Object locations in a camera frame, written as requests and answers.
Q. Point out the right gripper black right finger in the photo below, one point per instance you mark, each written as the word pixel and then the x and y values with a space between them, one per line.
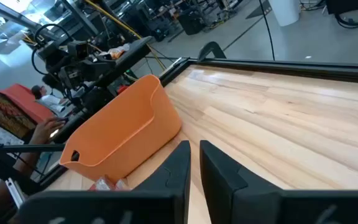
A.
pixel 235 199

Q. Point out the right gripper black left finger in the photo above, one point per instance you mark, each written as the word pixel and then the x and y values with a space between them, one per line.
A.
pixel 163 205

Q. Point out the red popcorn bag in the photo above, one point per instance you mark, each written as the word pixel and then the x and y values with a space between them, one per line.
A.
pixel 104 185

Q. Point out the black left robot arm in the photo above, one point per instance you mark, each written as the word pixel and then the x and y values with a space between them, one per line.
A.
pixel 57 59

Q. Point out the person's forearm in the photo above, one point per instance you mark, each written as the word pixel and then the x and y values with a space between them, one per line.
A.
pixel 26 158

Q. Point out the orange snack bag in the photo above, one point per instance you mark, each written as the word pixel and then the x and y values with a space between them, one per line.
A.
pixel 117 53

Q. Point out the person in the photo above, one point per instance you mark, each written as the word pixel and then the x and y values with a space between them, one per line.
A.
pixel 50 99

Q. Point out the orange plastic basket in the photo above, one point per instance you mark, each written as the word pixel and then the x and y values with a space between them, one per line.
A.
pixel 120 130

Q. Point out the person's hand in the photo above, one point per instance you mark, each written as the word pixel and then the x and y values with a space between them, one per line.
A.
pixel 47 129

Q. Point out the black equipment case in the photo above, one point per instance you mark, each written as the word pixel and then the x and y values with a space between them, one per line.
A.
pixel 191 22

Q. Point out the patterned rug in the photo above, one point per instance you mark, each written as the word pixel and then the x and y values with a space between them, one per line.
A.
pixel 5 115

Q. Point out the white bin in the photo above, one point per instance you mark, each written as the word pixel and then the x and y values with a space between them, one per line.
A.
pixel 284 11

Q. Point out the black frame bracket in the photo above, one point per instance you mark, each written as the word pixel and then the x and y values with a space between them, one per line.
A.
pixel 211 49

